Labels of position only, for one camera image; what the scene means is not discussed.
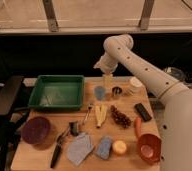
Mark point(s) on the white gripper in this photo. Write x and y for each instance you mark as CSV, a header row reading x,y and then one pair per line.
x,y
107,64

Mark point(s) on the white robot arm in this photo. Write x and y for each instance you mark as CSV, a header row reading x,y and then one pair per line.
x,y
176,147

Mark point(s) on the small metal cup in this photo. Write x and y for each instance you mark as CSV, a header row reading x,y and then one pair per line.
x,y
116,91

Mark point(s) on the blue plastic cup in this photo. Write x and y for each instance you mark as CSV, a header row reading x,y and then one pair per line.
x,y
99,92

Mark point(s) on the red measuring cup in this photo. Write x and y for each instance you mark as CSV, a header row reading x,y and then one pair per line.
x,y
149,148

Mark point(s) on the white round lid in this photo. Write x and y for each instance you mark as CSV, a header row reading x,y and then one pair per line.
x,y
134,82

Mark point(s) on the metal spoon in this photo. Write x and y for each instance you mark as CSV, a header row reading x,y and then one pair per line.
x,y
90,106

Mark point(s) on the bunch of dark grapes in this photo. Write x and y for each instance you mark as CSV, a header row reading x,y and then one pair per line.
x,y
119,117

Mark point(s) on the black rectangular block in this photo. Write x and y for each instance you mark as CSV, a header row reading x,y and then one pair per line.
x,y
143,112

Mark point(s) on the orange carrot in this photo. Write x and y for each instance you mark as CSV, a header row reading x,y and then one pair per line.
x,y
137,126

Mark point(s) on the green plastic tray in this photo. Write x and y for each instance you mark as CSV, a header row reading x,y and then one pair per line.
x,y
57,92

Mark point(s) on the metal bowl in background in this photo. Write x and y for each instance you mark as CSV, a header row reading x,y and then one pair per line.
x,y
176,73

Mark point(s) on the yellow round fruit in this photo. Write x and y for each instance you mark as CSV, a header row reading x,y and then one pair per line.
x,y
119,147

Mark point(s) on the blue sponge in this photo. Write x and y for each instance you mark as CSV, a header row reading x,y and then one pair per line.
x,y
104,147

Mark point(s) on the blue grey cloth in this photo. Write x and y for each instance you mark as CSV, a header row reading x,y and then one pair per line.
x,y
79,148

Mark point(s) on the purple bowl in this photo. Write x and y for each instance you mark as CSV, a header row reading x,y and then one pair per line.
x,y
35,130

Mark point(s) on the black office chair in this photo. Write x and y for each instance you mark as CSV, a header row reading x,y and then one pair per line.
x,y
11,118

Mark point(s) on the black handled knife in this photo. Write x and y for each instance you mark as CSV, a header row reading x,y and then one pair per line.
x,y
58,147

